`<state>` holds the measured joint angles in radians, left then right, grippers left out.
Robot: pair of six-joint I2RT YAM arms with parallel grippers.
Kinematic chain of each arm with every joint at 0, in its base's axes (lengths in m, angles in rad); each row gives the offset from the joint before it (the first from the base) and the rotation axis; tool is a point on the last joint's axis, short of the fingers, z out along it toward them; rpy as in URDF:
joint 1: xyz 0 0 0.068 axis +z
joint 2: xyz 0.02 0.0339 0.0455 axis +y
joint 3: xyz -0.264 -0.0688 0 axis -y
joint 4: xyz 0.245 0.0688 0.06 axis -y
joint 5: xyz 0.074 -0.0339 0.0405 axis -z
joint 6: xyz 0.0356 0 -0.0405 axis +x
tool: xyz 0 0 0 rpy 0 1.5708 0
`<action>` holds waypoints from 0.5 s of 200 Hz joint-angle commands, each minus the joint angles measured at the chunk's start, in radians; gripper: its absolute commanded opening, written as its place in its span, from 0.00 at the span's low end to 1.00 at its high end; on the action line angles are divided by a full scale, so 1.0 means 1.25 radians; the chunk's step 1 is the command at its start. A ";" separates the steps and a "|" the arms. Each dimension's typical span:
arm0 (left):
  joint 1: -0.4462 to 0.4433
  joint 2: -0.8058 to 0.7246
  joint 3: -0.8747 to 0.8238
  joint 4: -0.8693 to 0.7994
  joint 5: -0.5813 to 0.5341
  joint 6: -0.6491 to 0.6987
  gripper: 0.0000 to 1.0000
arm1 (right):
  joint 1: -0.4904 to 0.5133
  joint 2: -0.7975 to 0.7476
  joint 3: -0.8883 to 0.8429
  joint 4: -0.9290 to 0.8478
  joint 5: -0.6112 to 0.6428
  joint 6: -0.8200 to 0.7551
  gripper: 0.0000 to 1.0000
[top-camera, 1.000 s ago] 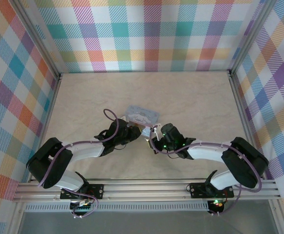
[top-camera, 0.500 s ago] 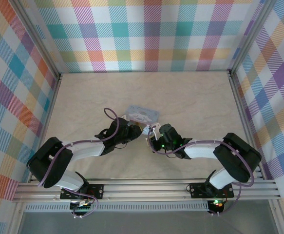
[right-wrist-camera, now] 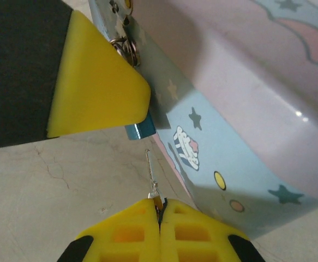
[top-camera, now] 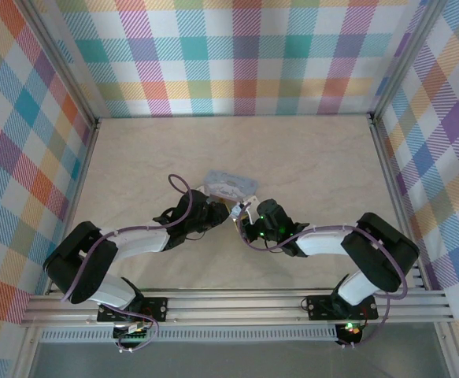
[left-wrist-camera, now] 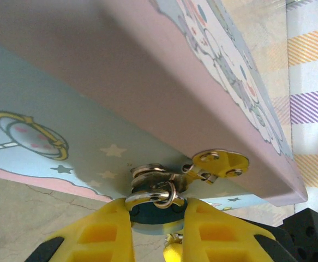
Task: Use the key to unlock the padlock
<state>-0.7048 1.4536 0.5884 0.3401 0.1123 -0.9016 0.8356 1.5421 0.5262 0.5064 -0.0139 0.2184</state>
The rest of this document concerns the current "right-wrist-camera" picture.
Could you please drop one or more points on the pastel cartoon tin box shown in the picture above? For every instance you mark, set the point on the pastel cartoon tin box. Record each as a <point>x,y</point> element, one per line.
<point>257,82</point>

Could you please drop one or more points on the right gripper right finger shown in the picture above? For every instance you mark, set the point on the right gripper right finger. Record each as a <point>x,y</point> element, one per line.
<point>194,234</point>

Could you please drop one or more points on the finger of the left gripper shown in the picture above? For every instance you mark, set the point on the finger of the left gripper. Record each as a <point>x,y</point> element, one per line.
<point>52,82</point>

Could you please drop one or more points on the silver zipper pull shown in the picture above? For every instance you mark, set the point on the silver zipper pull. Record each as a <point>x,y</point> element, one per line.
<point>152,169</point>

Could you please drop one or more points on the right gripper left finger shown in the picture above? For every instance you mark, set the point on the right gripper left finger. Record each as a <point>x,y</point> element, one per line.
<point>126,234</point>

